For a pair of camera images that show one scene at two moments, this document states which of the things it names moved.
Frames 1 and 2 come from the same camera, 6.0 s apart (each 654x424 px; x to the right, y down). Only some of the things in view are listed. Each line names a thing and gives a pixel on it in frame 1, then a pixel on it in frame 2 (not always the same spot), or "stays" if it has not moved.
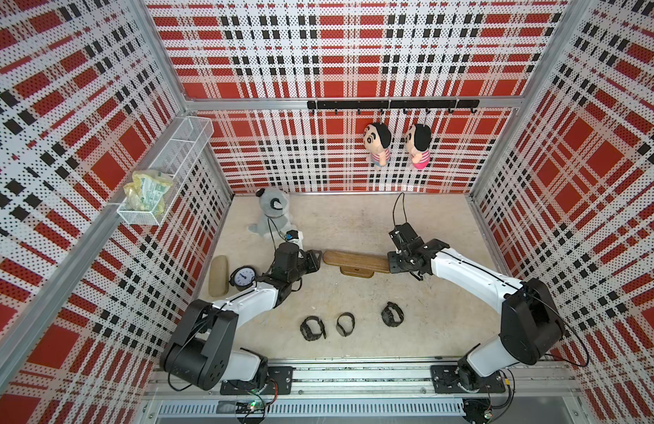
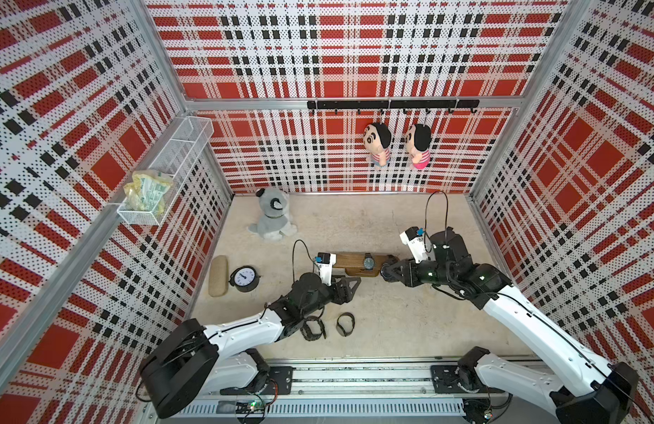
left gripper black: [314, 264] -> [346, 295]
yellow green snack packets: [144, 195] stays
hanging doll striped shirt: [376, 140] stays
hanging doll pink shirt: [418, 140] stays
